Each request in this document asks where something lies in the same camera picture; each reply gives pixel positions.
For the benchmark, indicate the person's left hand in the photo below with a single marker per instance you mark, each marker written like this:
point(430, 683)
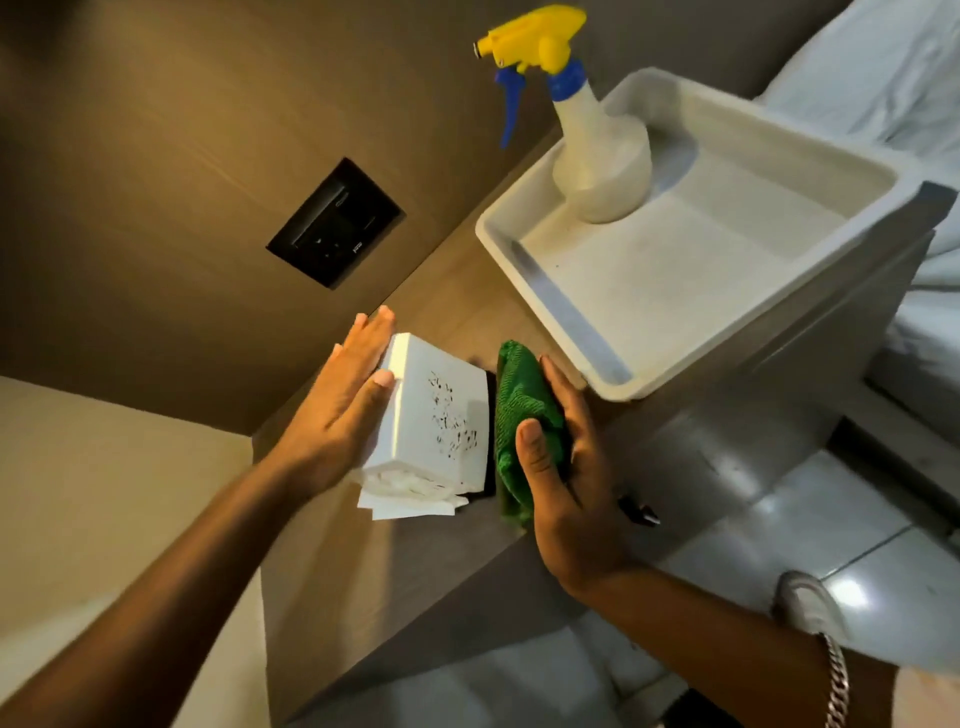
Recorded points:
point(330, 420)

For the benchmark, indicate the person's right hand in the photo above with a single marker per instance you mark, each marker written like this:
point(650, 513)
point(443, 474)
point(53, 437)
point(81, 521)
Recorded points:
point(577, 517)

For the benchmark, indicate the person's left middle finger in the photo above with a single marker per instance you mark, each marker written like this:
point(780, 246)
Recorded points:
point(351, 345)

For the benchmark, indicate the person's left thumb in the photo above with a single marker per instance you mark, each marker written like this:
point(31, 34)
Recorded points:
point(373, 412)

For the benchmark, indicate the person's right thumb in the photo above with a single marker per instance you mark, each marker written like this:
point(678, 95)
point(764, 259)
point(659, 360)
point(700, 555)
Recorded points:
point(536, 469)

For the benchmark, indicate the white speckled tissue box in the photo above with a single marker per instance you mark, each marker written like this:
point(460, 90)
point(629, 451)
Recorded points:
point(431, 412)

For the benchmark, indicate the green microfiber cloth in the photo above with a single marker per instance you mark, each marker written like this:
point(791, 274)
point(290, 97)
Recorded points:
point(521, 397)

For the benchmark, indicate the person's left forearm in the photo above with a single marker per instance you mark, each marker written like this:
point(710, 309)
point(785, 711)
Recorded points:
point(150, 615)

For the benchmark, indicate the person's right forearm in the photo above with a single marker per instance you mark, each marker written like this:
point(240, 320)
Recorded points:
point(720, 652)

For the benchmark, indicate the white paper tissues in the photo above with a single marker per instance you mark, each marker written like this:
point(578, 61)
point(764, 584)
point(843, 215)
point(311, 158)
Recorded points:
point(409, 502)

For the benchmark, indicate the wooden nightstand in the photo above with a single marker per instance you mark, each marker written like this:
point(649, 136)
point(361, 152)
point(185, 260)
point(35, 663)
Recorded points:
point(442, 300)

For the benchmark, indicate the black pen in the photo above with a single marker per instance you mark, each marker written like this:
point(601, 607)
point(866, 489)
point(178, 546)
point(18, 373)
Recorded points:
point(639, 511)

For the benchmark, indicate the white plastic tray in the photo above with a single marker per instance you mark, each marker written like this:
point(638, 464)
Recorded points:
point(675, 270)

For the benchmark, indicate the person's white shoe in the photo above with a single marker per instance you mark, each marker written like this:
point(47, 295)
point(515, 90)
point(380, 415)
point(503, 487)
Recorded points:
point(810, 604)

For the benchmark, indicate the yellow blue spray bottle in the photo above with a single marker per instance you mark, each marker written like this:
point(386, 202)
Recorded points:
point(600, 157)

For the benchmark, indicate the black wall switch panel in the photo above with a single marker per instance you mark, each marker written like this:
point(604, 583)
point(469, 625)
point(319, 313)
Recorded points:
point(337, 223)

